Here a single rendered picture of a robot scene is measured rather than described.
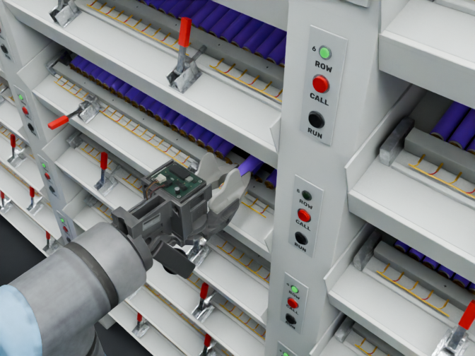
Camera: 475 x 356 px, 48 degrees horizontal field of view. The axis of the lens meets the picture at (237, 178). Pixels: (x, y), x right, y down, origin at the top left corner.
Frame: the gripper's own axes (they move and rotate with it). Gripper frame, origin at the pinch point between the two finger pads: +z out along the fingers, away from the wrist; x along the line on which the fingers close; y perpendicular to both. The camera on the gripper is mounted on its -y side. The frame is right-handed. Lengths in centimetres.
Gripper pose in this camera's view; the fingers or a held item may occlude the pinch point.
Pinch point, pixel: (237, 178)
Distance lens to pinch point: 75.4
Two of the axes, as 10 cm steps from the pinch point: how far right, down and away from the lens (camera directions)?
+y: 0.1, -7.3, -6.8
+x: -7.5, -4.6, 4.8
